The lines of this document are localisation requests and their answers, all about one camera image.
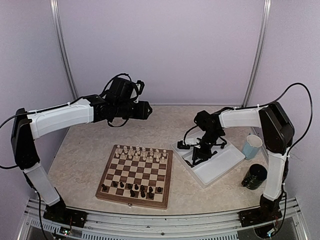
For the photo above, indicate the light blue mug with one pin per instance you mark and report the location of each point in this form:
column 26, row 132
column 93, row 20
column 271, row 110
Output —
column 251, row 146

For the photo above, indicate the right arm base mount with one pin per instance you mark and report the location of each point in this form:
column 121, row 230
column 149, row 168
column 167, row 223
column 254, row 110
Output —
column 256, row 216

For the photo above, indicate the right aluminium frame post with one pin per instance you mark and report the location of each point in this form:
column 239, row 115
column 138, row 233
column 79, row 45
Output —
column 258, row 52

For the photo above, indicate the black chess piece eleventh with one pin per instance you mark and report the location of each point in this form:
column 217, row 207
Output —
column 150, row 195

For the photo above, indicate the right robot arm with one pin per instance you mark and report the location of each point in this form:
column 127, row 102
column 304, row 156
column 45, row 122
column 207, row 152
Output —
column 277, row 130

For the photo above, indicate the black chess rook corner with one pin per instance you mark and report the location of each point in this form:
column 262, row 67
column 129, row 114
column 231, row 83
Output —
column 104, row 188

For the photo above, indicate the white plastic tray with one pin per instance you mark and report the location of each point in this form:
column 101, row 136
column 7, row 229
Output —
column 226, row 157

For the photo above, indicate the dark green mug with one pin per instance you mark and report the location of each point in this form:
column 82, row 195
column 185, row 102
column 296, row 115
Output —
column 255, row 176

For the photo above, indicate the front aluminium rail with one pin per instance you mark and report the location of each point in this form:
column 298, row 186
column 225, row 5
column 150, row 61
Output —
column 208, row 220

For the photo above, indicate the left aluminium frame post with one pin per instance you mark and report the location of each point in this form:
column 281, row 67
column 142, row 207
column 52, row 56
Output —
column 54, row 6

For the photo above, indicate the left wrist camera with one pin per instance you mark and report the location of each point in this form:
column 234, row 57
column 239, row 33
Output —
column 137, row 90

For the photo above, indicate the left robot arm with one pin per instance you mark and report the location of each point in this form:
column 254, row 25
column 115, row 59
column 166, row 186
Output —
column 39, row 133

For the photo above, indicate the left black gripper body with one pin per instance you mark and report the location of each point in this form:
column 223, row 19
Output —
column 123, row 110

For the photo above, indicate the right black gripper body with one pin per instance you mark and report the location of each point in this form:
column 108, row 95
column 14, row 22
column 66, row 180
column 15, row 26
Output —
column 212, row 137

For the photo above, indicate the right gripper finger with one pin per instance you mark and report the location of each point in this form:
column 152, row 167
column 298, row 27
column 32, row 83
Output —
column 196, row 157
column 204, row 156

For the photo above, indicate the wooden chess board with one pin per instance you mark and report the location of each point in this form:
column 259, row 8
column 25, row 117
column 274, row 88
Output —
column 137, row 165

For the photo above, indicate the aluminium frame post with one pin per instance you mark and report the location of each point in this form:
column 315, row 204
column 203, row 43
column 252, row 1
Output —
column 54, row 6
column 258, row 52

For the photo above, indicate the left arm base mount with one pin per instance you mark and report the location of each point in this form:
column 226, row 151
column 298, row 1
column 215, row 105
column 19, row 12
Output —
column 70, row 217

